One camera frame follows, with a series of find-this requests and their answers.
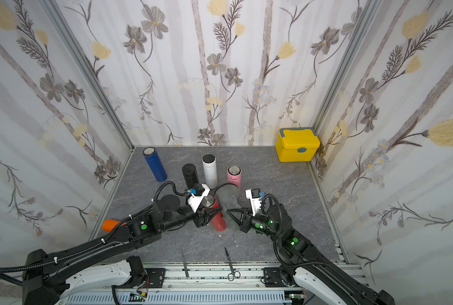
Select white thermos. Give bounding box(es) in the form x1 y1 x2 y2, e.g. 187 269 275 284
202 154 218 189

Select metal tweezers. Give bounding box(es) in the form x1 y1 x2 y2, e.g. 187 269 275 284
181 249 190 278

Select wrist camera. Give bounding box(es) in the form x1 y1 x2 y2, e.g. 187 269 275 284
186 183 210 213
245 188 264 216

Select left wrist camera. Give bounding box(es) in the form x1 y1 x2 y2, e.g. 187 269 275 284
186 183 210 213

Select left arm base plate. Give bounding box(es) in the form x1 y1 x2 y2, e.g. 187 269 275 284
137 268 166 290

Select grey cloth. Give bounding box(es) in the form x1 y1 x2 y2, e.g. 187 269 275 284
214 183 241 231

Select scissors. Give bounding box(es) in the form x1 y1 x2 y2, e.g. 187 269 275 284
225 248 241 282

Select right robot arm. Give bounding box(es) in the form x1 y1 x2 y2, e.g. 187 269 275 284
227 194 395 304

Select blue thermos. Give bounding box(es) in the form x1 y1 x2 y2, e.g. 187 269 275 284
143 147 167 182

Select aluminium front rail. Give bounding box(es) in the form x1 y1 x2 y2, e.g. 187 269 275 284
64 262 364 305

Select black thermos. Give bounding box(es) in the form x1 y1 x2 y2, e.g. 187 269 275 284
181 163 199 189

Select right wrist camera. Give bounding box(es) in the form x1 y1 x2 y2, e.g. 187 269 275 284
245 188 264 216

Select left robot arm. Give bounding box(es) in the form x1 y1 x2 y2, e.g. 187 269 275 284
22 194 221 304

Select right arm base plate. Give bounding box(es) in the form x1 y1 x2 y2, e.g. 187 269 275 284
261 267 289 288

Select orange cap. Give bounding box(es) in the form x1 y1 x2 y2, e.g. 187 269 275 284
101 219 120 233

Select yellow lidded box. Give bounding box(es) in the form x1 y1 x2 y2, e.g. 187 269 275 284
275 128 320 163

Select pink thermos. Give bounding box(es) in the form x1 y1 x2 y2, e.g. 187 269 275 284
227 165 242 189

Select black corrugated cable conduit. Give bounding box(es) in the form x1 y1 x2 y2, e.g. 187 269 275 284
0 232 109 287

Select red thermos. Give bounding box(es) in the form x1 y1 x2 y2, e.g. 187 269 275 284
202 193 226 231

